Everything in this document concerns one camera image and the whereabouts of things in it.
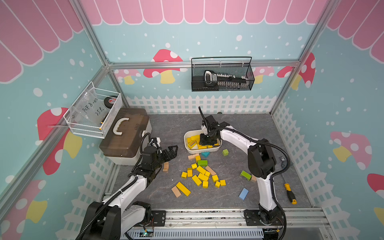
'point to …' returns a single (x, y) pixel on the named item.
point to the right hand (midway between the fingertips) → (201, 142)
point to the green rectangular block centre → (202, 163)
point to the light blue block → (243, 193)
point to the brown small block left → (166, 167)
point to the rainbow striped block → (191, 144)
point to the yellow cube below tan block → (198, 158)
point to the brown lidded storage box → (121, 142)
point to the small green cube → (225, 152)
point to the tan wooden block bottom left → (176, 191)
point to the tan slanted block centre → (208, 168)
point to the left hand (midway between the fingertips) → (173, 151)
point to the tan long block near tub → (193, 156)
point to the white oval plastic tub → (189, 136)
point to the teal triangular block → (205, 154)
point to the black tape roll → (109, 102)
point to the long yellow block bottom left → (185, 190)
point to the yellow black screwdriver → (290, 194)
